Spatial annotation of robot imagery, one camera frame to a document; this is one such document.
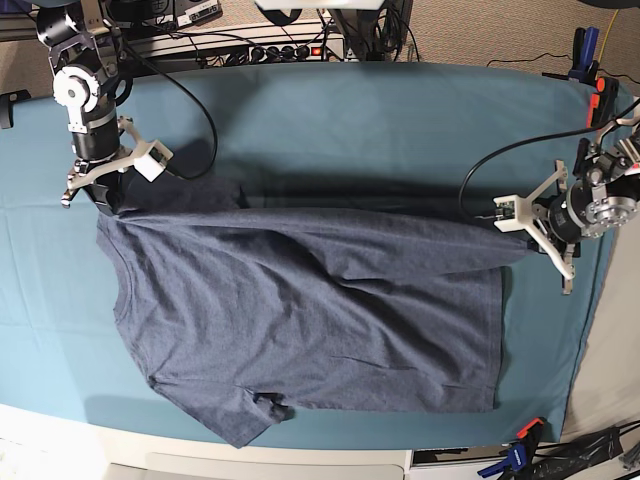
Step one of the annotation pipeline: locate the black plastic bag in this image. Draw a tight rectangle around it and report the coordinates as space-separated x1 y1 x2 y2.
531 426 623 480

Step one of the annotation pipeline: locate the camera black cable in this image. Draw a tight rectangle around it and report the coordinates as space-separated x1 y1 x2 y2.
117 39 220 182
457 97 640 221

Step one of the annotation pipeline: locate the blue-grey heathered T-shirt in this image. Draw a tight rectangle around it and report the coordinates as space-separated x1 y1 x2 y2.
97 178 529 448

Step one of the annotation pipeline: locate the orange blue clamp bottom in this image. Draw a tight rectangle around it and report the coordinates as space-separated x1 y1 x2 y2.
477 417 546 479

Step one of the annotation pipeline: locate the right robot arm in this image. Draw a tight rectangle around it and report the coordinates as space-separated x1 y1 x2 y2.
36 1 144 215

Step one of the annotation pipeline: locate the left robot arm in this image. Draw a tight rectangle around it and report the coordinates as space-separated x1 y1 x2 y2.
514 99 639 295

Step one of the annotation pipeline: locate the yellow cable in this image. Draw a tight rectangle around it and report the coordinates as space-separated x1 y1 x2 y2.
597 0 627 59

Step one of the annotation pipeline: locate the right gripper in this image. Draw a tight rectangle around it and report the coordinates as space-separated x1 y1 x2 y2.
60 116 150 215

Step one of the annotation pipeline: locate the white power strip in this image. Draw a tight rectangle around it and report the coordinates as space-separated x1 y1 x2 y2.
219 38 347 64

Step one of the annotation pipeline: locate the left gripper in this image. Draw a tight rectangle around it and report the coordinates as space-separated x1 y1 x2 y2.
525 160 581 294

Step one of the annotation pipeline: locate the orange black clamp top right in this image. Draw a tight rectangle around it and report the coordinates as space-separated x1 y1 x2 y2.
586 77 619 128

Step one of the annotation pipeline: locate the black clamp left edge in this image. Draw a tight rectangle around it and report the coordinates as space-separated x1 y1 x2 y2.
0 89 31 130

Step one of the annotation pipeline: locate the white overhead camera mount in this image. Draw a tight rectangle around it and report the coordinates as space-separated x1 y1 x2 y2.
255 0 384 10

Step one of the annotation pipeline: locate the teal table cloth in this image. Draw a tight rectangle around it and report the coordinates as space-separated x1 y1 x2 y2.
1 63 613 450

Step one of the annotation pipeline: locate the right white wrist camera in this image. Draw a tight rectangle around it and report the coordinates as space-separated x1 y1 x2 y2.
133 143 173 182

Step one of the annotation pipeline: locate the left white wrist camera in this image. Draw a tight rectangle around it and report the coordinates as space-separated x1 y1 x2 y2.
493 195 524 233

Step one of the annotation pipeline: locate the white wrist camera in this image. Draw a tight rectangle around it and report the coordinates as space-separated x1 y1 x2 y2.
133 143 173 182
493 195 524 233

